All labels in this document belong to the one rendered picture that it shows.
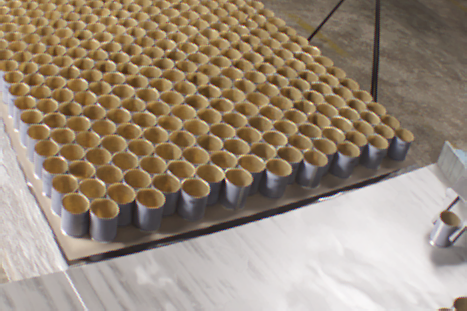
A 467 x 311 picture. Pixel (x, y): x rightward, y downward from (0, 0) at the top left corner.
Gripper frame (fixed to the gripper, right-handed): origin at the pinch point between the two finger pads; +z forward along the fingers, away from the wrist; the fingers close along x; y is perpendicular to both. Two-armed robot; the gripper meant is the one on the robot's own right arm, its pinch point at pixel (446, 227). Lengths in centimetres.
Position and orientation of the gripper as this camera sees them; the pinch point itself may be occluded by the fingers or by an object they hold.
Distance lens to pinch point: 178.8
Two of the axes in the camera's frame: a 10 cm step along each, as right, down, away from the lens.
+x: -5.3, -5.6, 6.3
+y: 4.5, 4.5, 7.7
